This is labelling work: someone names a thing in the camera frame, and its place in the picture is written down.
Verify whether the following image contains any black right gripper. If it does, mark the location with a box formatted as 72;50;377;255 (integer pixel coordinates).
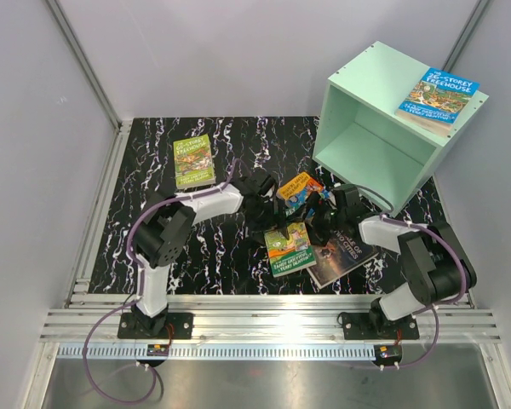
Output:
284;193;345;249

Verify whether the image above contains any green 104-storey treehouse book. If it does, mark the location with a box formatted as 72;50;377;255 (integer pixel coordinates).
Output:
264;222;317;278

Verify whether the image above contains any mint green open cabinet box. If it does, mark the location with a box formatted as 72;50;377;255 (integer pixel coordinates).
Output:
313;42;488;215

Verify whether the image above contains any lime green 65-storey treehouse book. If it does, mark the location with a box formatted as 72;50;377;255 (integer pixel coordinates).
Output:
173;135;215;190

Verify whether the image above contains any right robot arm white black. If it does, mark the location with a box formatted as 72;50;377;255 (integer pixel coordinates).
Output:
300;184;477;339

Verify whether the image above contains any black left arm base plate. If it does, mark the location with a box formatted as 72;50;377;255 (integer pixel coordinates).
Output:
117;312;194;340

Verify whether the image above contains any left aluminium corner post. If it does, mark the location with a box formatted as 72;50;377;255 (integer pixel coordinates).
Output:
43;0;122;131

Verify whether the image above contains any aluminium rail frame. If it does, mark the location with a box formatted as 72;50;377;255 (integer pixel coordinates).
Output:
24;119;511;408

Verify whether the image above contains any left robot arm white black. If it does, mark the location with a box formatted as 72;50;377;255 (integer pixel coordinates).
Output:
127;171;289;338

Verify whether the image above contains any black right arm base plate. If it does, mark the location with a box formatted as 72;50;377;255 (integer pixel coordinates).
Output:
337;312;420;341

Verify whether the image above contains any dark tale of two cities book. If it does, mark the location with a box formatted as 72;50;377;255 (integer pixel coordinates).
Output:
308;231;378;290

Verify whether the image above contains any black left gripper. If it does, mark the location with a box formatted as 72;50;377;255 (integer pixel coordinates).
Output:
244;199;289;245

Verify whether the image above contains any right aluminium corner post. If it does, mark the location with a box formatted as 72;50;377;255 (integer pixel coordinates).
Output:
442;0;494;72

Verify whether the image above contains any slotted white cable duct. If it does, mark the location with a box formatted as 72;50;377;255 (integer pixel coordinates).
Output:
57;343;376;361

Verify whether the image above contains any blue 26-storey treehouse book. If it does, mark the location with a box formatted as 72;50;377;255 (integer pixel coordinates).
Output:
395;67;479;137

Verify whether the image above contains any black marble pattern mat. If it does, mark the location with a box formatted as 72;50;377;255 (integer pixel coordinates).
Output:
87;116;472;296

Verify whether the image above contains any orange 130-storey treehouse book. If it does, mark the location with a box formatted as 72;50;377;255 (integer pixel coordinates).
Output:
277;172;325;216

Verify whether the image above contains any aluminium corner post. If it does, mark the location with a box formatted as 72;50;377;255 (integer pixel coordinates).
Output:
442;0;494;72
43;0;122;131

